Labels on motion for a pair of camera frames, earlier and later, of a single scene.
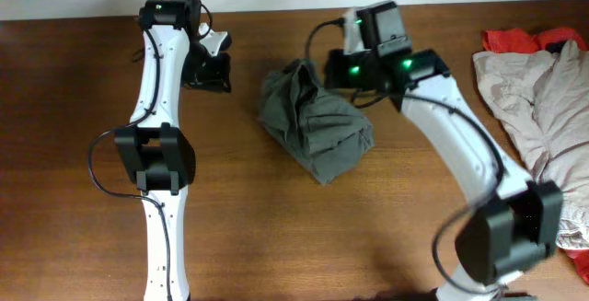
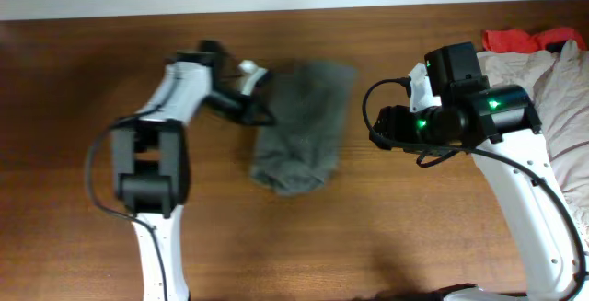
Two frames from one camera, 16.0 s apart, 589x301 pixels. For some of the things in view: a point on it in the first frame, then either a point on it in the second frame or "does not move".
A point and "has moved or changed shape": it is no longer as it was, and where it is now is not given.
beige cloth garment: (542, 99) does not move
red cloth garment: (519, 40) does not move
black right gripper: (338, 70) to (384, 126)
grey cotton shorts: (317, 126) has moved or changed shape
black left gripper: (210, 75) to (251, 109)
